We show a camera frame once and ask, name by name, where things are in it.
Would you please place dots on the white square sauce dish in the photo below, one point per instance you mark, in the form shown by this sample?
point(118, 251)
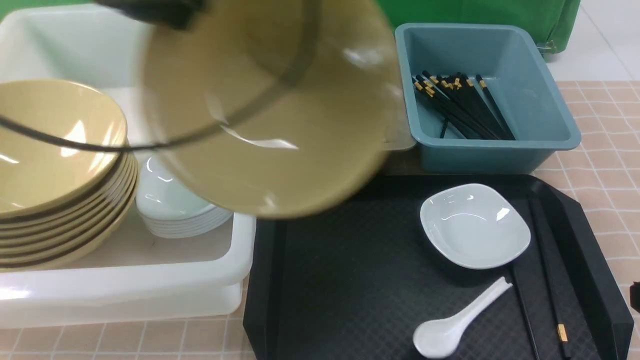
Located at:
point(474, 226)

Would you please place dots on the black chopstick gold band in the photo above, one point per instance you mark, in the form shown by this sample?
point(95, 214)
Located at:
point(560, 327)

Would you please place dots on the stack of white dishes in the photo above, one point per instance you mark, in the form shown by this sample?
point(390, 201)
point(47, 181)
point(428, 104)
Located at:
point(171, 211)

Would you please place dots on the stack of yellow bowls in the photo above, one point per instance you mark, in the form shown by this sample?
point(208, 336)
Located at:
point(58, 203)

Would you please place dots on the large white plastic bin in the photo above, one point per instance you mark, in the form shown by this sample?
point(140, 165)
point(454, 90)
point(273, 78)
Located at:
point(133, 276)

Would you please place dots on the olive plastic spoon bin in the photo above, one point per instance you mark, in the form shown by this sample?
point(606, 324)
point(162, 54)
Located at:
point(402, 157)

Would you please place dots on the teal plastic chopstick bin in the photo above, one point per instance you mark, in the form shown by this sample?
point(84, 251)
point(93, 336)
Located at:
point(517, 77)

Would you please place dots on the white ceramic soup spoon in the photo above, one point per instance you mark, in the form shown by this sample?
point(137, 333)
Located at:
point(440, 338)

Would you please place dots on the black plastic serving tray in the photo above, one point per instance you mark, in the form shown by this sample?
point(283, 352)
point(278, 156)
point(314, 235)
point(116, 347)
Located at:
point(352, 283)

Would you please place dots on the bundle of black chopsticks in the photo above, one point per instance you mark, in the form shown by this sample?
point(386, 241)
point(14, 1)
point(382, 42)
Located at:
point(467, 107)

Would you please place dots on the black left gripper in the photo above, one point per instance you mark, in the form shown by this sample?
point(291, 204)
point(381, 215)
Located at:
point(175, 14)

